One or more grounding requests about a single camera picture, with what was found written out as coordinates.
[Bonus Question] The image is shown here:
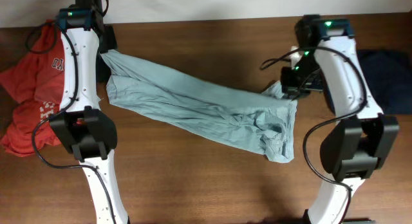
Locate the light grey-blue t-shirt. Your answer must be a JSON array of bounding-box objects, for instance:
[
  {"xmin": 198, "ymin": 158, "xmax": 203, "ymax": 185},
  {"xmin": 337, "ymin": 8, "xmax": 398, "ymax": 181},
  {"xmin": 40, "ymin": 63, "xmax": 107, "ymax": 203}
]
[{"xmin": 101, "ymin": 50, "xmax": 297, "ymax": 163}]

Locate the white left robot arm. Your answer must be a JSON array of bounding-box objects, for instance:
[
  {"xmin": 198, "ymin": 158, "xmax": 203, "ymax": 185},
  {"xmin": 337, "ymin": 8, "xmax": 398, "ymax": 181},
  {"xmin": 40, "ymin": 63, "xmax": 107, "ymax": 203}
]
[{"xmin": 50, "ymin": 8, "xmax": 130, "ymax": 223}]

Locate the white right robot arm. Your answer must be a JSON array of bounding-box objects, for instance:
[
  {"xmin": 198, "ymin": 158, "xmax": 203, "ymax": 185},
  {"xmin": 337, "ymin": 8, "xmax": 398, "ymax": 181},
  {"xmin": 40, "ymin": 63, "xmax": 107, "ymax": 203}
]
[{"xmin": 280, "ymin": 15, "xmax": 399, "ymax": 224}]

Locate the black garment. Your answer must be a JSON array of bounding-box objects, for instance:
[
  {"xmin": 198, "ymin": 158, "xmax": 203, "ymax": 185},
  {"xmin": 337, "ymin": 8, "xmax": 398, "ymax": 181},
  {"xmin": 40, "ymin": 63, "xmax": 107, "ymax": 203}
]
[{"xmin": 96, "ymin": 53, "xmax": 111, "ymax": 83}]

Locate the folded dark navy garment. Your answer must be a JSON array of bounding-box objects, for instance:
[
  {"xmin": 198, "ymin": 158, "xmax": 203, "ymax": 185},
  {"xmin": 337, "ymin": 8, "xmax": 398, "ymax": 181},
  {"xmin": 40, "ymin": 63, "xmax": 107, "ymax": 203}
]
[{"xmin": 357, "ymin": 50, "xmax": 411, "ymax": 115}]

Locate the red printed t-shirt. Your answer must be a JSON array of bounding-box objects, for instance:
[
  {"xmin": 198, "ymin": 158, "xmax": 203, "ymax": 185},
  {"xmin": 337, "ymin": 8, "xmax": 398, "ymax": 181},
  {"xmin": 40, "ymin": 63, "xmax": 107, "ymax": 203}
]
[{"xmin": 1, "ymin": 25, "xmax": 65, "ymax": 157}]

